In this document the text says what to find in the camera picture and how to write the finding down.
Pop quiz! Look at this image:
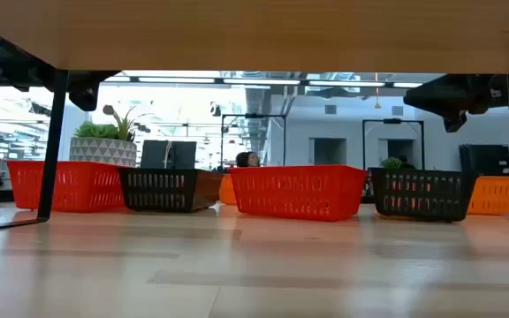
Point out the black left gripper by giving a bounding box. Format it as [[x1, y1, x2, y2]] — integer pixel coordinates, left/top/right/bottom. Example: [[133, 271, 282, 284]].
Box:
[[68, 70, 121, 87]]

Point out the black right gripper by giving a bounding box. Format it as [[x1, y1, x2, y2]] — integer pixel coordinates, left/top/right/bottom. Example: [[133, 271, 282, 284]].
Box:
[[403, 74, 509, 117]]

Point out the black plastic basket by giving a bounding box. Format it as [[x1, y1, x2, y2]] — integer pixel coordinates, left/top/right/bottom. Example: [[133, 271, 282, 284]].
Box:
[[117, 166, 224, 214], [368, 166, 478, 223]]

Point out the large red plastic basket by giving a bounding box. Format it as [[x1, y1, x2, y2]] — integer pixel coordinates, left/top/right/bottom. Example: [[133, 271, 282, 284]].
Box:
[[229, 164, 368, 223], [6, 160, 126, 212]]

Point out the small orange plastic basket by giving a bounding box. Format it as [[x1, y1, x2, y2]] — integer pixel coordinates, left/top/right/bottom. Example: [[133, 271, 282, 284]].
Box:
[[218, 173, 238, 206]]

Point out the light wooden shelf board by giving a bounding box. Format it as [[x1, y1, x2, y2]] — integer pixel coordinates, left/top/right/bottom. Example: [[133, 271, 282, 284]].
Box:
[[0, 0, 509, 75]]

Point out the yellow hanging ceiling fixture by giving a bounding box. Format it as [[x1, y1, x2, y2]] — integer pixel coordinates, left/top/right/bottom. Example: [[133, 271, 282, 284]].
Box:
[[373, 72, 382, 110]]

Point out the green artificial plant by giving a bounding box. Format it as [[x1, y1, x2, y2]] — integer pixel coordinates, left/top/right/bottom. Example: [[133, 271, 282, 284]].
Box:
[[73, 104, 149, 142]]

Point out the small green potted plant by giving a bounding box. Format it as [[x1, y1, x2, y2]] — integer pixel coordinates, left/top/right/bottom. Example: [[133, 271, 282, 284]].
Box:
[[379, 156, 404, 170]]

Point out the grey triangle-pattern plant pot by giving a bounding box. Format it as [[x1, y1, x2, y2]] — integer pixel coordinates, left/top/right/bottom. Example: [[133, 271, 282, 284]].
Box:
[[69, 136, 138, 168]]

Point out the black tall cabinet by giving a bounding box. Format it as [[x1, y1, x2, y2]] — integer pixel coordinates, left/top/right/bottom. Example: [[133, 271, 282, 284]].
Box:
[[459, 143, 509, 177]]

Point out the black computer monitor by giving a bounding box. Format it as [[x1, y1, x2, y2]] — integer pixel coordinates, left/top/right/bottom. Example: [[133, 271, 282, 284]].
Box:
[[173, 140, 198, 170], [140, 140, 171, 170]]

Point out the large orange plastic basket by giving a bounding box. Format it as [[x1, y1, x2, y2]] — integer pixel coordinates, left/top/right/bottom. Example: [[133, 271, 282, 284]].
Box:
[[466, 175, 509, 216]]

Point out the person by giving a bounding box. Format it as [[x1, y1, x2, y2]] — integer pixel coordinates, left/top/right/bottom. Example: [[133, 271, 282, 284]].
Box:
[[235, 151, 262, 169]]

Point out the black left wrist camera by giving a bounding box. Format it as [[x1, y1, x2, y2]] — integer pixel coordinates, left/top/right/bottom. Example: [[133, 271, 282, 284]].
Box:
[[68, 83, 101, 112]]

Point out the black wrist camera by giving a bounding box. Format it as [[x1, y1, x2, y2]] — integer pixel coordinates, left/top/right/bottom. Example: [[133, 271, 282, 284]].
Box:
[[441, 112, 468, 133], [68, 83, 101, 112]]

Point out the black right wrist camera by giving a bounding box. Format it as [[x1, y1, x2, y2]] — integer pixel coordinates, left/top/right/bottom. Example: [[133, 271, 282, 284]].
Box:
[[441, 112, 468, 133]]

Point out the black table edge rail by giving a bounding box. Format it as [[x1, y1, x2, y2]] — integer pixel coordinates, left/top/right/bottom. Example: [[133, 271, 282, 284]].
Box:
[[0, 188, 509, 205]]

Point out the silver ventilation duct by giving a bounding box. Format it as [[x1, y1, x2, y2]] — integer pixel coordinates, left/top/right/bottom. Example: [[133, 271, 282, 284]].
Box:
[[243, 86, 277, 154]]

